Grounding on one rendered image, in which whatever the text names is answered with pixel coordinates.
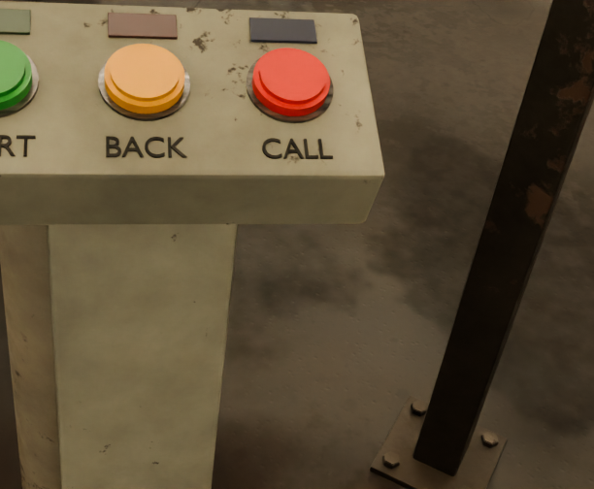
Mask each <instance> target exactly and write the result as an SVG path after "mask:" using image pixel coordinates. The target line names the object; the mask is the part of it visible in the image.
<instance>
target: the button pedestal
mask: <svg viewBox="0 0 594 489"><path fill-rule="evenodd" d="M0 9H20V10H31V26H30V35H12V34H0V40H1V41H5V42H8V43H11V44H13V45H15V46H16V47H18V48H19V49H21V50H22V51H23V52H24V53H25V54H26V56H27V57H28V59H29V61H30V64H31V69H32V85H31V88H30V90H29V92H28V93H27V95H26V96H25V97H24V98H23V99H22V100H21V101H20V102H18V103H17V104H15V105H14V106H12V107H9V108H8V109H5V110H1V111H0V225H47V234H48V252H49V285H50V301H51V319H52V336H53V353H54V370H55V387H56V404H57V421H58V438H59V455H60V472H61V489H212V479H213V469H214V459H215V442H216V432H217V422H218V414H219V404H220V394H221V384H222V375H223V366H224V356H225V346H226V337H227V328H228V318H229V309H230V299H231V290H232V280H233V271H234V261H235V252H236V242H237V233H238V224H359V223H362V222H364V221H365V220H366V218H367V216H368V213H369V211H370V209H371V206H372V205H373V203H374V200H375V198H376V196H377V193H378V191H379V189H380V185H381V183H382V180H383V178H384V168H383V163H382V157H381V151H380V140H379V134H378V128H377V123H376V117H375V112H374V106H373V100H372V94H371V88H370V83H369V77H368V71H367V65H366V60H365V54H364V49H363V43H362V37H361V31H360V25H359V20H358V17H357V16H356V15H354V14H333V13H307V12H281V11H255V10H227V9H201V8H175V7H149V6H122V5H95V4H69V3H43V2H17V1H0ZM108 13H129V14H157V15H176V16H177V27H178V38H177V40H170V39H138V38H109V37H108ZM250 17H266V18H294V19H314V24H315V31H316V37H317V44H296V43H265V42H252V41H251V38H250V29H249V18H250ZM135 44H151V45H155V46H159V47H162V48H164V49H166V50H168V51H169V52H171V53H172V54H173V55H174V56H175V57H176V58H177V59H178V60H179V61H180V62H181V65H182V67H183V69H184V74H185V77H184V89H183V93H182V95H181V98H180V99H179V101H178V102H177V103H176V104H175V105H174V106H172V107H171V108H169V109H167V110H165V111H163V112H159V113H155V114H138V113H133V112H130V111H127V110H125V109H124V108H122V107H121V106H119V105H118V104H116V103H115V102H114V101H113V100H112V98H111V97H110V96H109V94H108V92H107V90H106V87H105V81H104V73H105V67H106V64H107V62H108V60H109V58H110V57H111V56H112V55H113V54H114V53H115V52H116V51H118V50H119V49H122V48H124V47H127V46H130V45H135ZM283 48H291V49H300V50H303V51H306V52H308V53H310V54H311V55H313V56H315V57H316V58H317V59H318V60H319V61H320V62H321V63H322V64H323V65H324V66H325V68H326V69H327V72H328V74H329V78H330V87H329V91H328V94H327V97H326V100H325V102H324V103H323V105H322V106H321V107H320V108H319V109H317V110H316V111H315V112H313V113H311V114H306V115H301V116H289V115H283V114H278V113H275V112H273V111H271V110H270V109H268V108H267V107H265V106H264V105H263V104H262V103H261V102H260V101H259V100H258V99H257V97H256V95H255V93H254V91H253V88H252V76H253V71H254V67H255V65H256V63H257V61H258V60H259V59H260V58H261V57H262V56H263V55H264V54H265V53H267V52H269V51H271V50H274V49H283Z"/></svg>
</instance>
